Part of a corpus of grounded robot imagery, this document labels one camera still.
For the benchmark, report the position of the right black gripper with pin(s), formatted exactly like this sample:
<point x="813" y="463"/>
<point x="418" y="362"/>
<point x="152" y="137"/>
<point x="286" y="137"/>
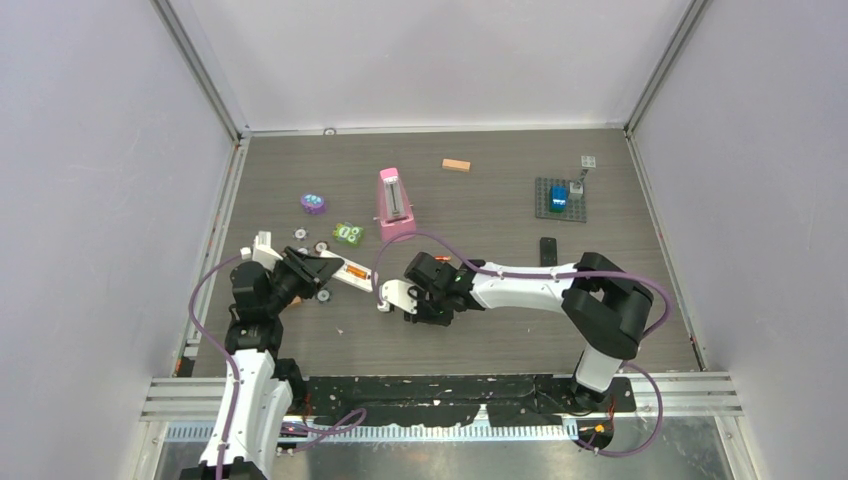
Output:
<point x="422" y="317"/>

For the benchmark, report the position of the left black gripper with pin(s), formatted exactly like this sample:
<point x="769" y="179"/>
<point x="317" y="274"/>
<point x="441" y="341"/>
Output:
<point x="311" y="272"/>

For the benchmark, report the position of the white remote control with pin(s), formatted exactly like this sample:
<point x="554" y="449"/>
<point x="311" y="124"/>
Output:
<point x="344" y="277"/>

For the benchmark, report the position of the black bar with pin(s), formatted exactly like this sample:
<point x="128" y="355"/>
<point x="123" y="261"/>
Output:
<point x="548" y="252"/>

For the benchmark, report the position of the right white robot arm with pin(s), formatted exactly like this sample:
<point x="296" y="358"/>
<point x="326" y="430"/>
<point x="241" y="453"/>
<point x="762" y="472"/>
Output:
<point x="609" y="310"/>

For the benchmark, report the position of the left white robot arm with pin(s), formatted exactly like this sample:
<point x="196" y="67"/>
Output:
<point x="260" y="385"/>

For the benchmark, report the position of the small round gear toy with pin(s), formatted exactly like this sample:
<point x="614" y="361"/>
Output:
<point x="323" y="296"/>

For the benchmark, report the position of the green monster toy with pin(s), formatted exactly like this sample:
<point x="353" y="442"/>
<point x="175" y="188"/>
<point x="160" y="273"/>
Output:
<point x="348" y="234"/>

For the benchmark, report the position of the purple round toy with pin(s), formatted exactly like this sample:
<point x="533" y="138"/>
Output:
<point x="313" y="204"/>

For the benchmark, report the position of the pink metronome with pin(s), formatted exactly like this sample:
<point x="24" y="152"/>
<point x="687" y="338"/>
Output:
<point x="394" y="210"/>

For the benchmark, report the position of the wooden block far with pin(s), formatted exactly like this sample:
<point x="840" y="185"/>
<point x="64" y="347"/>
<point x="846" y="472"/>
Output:
<point x="456" y="165"/>

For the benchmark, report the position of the blue lego brick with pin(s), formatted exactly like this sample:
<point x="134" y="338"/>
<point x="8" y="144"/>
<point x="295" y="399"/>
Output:
<point x="557" y="198"/>

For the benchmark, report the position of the grey lego baseplate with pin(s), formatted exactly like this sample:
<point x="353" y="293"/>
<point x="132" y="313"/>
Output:
<point x="576" y="210"/>

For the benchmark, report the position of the grey lego tower piece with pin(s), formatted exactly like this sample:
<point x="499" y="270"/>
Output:
<point x="577" y="186"/>

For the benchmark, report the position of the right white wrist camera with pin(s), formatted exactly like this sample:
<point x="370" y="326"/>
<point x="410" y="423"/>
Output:
<point x="397" y="294"/>

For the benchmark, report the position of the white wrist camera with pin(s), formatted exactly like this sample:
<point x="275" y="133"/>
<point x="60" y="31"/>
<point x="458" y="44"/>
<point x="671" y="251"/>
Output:
<point x="397" y="294"/>
<point x="261" y="251"/>

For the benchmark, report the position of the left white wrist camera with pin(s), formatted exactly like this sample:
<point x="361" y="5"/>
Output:
<point x="261" y="251"/>

